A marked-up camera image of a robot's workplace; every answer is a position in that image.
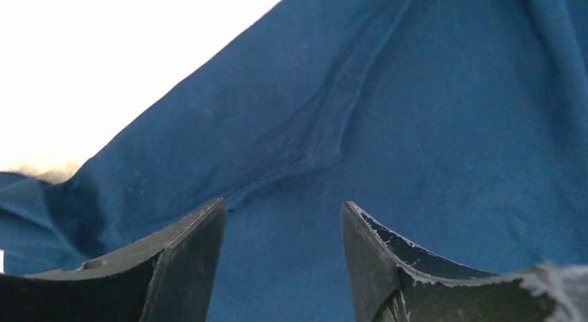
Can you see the navy blue t-shirt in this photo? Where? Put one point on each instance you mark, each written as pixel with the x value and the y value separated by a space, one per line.
pixel 461 124

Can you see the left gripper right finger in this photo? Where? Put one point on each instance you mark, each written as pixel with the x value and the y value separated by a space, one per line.
pixel 394 279

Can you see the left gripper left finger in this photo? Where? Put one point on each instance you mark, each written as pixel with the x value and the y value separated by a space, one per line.
pixel 166 276

